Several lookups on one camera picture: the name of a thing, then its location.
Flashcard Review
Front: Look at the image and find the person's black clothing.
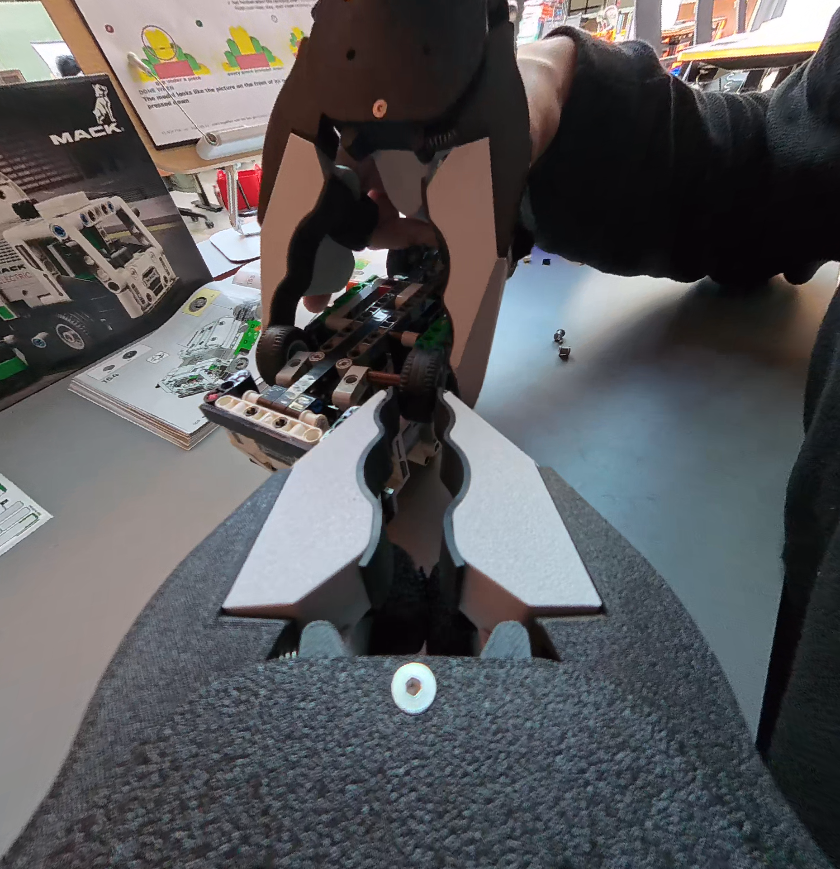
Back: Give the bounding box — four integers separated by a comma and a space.
755, 258, 840, 869

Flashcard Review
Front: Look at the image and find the person's right hand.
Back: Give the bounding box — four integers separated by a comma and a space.
301, 34, 578, 313

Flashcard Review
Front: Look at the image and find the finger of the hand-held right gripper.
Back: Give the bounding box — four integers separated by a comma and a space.
256, 131, 380, 368
420, 136, 510, 410

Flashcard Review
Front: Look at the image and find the lego set box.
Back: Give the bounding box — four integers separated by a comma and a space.
0, 73, 214, 418

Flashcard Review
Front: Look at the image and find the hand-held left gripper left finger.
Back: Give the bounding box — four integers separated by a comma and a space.
222, 390, 397, 631

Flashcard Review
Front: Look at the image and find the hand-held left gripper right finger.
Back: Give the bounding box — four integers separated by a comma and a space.
437, 391, 605, 637

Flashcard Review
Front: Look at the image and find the lego instruction booklet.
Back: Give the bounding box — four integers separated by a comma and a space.
70, 261, 265, 450

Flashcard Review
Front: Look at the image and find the instruction sign board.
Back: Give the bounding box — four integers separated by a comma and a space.
43, 0, 326, 174

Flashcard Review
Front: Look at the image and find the lego sticker sheet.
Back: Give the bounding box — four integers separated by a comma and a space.
0, 462, 54, 568

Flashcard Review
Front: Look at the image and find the lego truck chassis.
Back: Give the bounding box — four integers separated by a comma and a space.
199, 244, 461, 476

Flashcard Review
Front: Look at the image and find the red plastic bin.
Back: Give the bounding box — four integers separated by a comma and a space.
216, 166, 263, 218

